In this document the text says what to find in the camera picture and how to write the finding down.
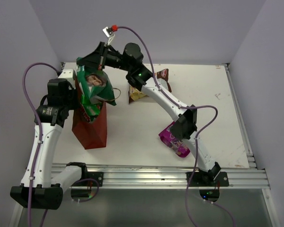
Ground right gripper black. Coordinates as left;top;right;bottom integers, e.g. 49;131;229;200
76;42;132;72

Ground dark green snack bag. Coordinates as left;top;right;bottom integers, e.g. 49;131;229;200
76;57;116;106

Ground red brown paper bag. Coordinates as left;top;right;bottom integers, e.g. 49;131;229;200
71;80;121;150

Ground brown yellow chips bag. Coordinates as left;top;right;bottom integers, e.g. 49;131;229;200
128;68;173;105

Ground purple candy bag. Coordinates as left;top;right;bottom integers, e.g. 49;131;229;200
159;122;190;158

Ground green white chips bag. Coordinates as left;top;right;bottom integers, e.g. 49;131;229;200
80;104;101;123

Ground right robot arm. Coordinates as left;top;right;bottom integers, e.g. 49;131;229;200
76;42;221;186

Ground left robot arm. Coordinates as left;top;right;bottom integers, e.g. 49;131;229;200
10;79;89;210

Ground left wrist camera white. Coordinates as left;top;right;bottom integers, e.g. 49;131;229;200
58;69;76;80

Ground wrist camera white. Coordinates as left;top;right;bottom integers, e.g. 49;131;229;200
102;25;118;45
58;69;76;80

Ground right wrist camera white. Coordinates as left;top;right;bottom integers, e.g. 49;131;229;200
102;25;118;45

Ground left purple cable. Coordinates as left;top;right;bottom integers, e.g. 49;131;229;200
21;62;62;227

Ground purple cable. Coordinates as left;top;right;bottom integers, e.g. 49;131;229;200
21;62;62;227
117;25;235;227

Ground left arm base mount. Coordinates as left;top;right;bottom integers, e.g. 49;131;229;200
80;172;104;189

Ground aluminium rail frame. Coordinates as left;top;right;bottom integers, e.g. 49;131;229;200
25;62;272;190

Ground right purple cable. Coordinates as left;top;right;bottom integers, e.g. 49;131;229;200
117;25;235;227

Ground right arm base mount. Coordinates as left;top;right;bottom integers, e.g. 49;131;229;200
189;171;230;187

